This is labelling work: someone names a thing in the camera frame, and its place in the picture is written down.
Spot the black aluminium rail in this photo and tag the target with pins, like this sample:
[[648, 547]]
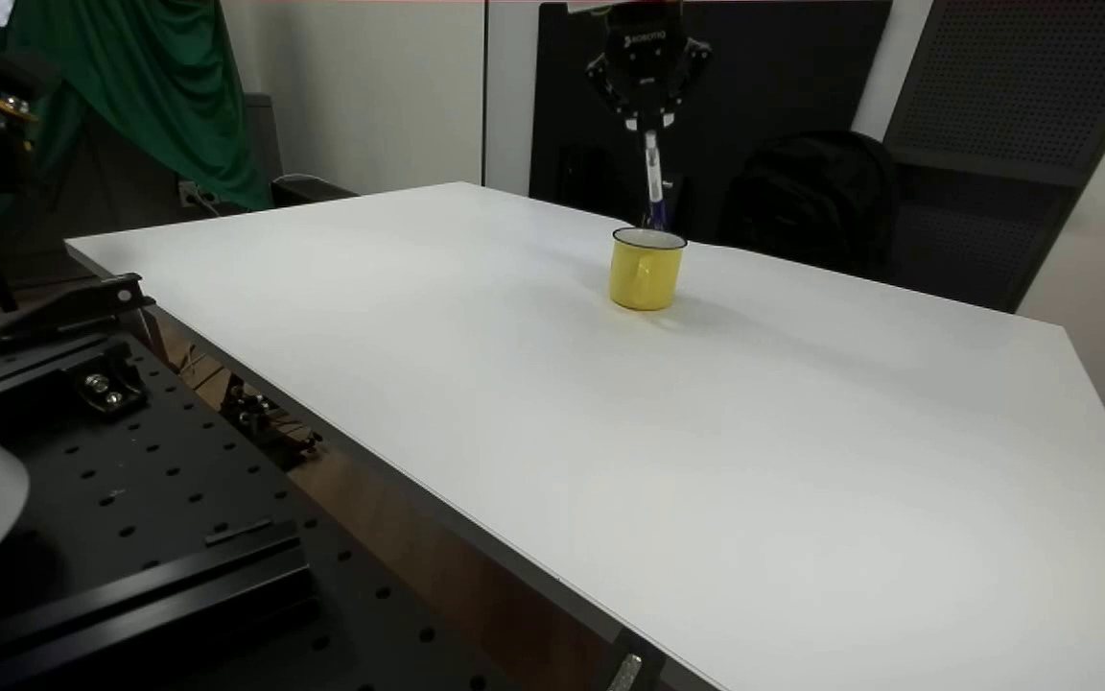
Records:
[[130, 609]]

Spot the black camera on tripod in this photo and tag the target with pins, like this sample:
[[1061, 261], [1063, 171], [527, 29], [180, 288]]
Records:
[[2, 140]]

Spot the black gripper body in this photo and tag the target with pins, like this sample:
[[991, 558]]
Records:
[[646, 32]]

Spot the yellow enamel cup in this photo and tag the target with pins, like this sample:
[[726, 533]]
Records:
[[646, 272]]

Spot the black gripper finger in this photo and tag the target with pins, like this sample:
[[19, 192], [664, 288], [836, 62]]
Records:
[[685, 79], [616, 80]]

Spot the dark grey acoustic panel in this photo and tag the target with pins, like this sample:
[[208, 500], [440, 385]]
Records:
[[1027, 80]]

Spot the small black metal bracket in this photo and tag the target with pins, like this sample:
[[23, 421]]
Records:
[[107, 385]]

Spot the white marker with blue cap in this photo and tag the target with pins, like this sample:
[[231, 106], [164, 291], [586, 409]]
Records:
[[658, 174]]

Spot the black perforated breadboard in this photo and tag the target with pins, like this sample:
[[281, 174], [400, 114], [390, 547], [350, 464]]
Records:
[[130, 513]]

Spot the green curtain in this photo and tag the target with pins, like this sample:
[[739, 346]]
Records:
[[130, 88]]

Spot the black clamp under table edge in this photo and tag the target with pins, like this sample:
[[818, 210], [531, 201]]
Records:
[[265, 425]]

